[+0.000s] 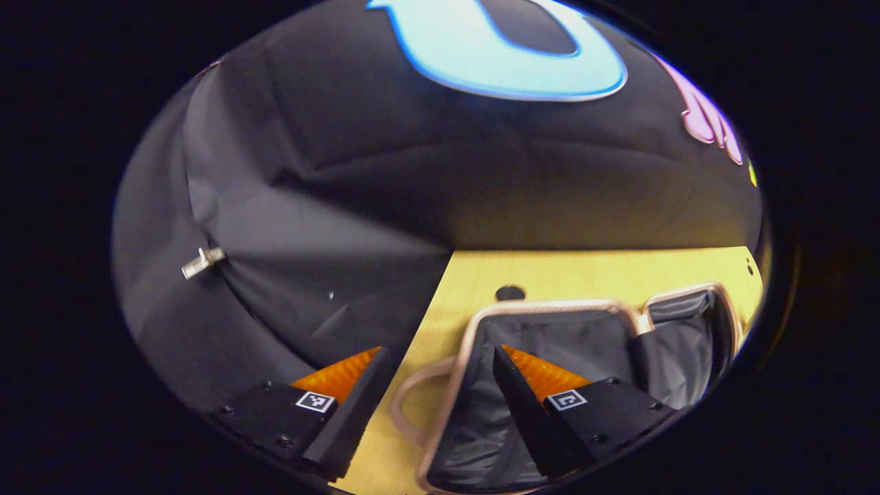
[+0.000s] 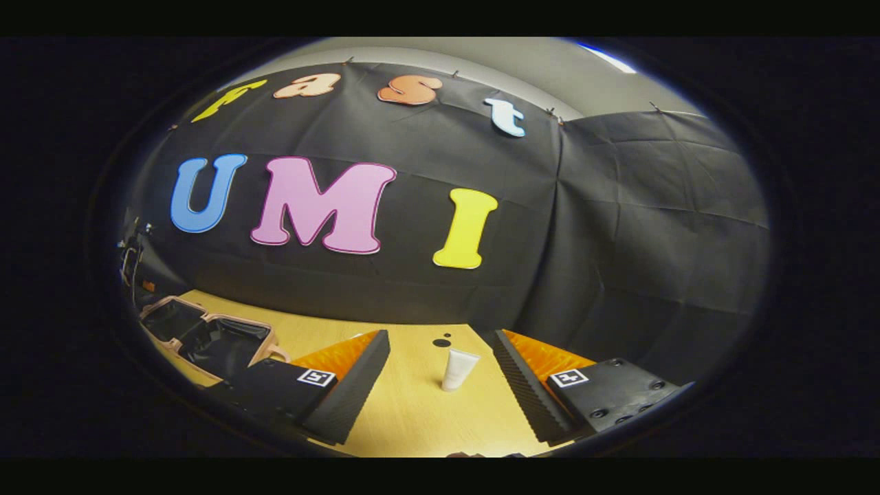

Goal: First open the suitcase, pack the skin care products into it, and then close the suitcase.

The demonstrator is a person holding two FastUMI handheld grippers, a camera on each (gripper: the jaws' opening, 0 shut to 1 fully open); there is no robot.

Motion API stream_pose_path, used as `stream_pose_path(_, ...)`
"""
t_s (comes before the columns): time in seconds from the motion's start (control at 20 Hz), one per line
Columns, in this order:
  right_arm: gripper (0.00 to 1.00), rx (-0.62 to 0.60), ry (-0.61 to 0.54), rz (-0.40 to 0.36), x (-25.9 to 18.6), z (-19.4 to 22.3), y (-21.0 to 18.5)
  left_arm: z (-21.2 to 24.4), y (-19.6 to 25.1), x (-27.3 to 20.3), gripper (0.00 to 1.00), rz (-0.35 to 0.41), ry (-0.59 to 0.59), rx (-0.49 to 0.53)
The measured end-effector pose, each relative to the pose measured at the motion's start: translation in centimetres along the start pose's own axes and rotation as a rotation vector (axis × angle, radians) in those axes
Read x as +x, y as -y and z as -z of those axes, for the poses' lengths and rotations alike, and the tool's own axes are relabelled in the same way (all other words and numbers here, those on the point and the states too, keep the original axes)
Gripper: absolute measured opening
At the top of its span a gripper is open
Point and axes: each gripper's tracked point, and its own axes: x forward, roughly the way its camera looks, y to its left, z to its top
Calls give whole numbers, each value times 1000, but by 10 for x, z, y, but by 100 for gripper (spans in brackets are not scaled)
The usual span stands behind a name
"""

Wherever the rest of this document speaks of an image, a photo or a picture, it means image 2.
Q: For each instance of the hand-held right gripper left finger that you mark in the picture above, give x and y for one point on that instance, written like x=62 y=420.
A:
x=354 y=392

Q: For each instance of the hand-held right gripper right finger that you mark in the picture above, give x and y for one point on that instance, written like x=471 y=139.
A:
x=522 y=392

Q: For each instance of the white skin care tube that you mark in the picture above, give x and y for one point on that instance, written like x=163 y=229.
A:
x=459 y=368

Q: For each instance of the pink suitcase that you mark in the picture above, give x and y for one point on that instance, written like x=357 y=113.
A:
x=220 y=344

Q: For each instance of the black backdrop cloth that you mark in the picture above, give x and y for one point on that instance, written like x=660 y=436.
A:
x=584 y=240

